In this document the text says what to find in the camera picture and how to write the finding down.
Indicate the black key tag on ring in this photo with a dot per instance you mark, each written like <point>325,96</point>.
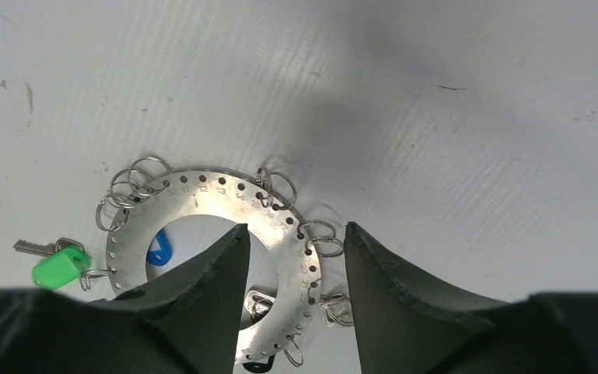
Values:
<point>258,367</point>

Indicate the large metal keyring disc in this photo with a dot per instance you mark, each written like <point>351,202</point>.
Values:
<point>137,204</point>

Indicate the green key tag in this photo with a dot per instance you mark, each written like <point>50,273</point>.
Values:
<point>63,262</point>

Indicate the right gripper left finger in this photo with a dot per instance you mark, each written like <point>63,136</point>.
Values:
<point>184,321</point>

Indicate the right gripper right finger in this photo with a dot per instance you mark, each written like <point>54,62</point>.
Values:
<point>407,320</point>

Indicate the blue key tag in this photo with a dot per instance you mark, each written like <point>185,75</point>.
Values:
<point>162,254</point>

